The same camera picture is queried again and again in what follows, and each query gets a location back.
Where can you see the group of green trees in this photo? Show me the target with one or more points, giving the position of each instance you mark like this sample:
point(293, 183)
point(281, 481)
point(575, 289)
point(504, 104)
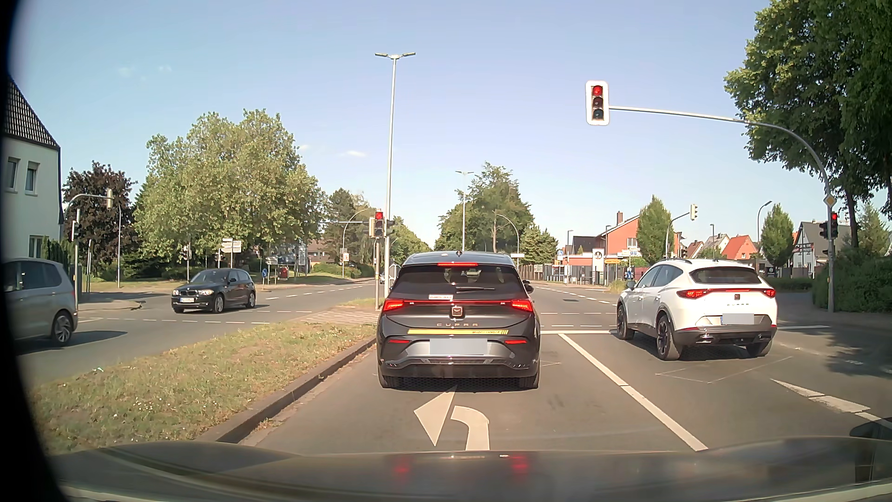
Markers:
point(491, 209)

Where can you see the dark grey hatchback car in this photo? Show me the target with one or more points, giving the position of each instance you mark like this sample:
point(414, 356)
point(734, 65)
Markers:
point(458, 328)

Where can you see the red brick house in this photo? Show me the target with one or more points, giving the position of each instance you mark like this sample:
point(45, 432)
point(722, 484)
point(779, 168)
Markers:
point(613, 244)

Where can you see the conical green tree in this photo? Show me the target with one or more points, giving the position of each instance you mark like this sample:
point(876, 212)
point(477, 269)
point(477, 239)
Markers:
point(653, 230)
point(776, 237)

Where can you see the direction road sign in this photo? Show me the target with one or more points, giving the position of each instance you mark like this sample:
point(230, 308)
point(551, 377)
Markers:
point(231, 246)

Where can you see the grey asphalt road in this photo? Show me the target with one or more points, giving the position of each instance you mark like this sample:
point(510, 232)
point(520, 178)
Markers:
point(592, 411)

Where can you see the car's own bonnet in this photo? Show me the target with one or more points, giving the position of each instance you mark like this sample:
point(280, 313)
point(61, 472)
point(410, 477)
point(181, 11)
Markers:
point(446, 477)

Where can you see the large green tree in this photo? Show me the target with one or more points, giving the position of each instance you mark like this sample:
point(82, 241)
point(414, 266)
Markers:
point(226, 188)

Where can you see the road markings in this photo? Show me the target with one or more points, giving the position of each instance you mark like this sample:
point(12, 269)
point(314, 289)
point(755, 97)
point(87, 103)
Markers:
point(631, 392)

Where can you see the black saloon car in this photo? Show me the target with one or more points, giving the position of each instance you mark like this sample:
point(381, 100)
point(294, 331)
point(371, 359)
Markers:
point(214, 289)

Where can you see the white suv car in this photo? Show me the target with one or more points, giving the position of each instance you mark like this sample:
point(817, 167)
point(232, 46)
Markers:
point(700, 307)

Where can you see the row of houses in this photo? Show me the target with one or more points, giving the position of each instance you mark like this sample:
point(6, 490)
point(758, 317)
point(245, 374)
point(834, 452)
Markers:
point(739, 247)

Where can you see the grass median strip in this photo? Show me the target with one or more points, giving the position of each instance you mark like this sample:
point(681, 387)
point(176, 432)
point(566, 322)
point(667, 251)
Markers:
point(181, 383)

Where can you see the grey pavement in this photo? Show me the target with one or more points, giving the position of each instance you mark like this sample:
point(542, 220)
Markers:
point(111, 301)
point(826, 315)

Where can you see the dark red leaved tree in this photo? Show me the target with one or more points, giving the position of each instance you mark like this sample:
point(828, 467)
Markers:
point(97, 209)

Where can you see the silver grey van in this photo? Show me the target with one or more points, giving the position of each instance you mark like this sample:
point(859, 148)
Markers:
point(38, 300)

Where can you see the large tree beside road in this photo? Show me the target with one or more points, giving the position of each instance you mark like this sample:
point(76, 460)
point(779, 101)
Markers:
point(829, 90)

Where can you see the green hedge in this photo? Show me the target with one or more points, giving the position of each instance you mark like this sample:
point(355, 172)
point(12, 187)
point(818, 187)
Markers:
point(861, 284)

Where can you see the white house with dark roof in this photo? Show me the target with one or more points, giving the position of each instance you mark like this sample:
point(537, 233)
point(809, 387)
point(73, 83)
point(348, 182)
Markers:
point(28, 195)

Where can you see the traffic light on median post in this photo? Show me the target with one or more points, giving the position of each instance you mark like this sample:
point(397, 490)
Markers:
point(378, 224)

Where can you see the tall double lamp post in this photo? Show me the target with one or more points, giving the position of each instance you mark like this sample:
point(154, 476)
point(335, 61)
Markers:
point(390, 174)

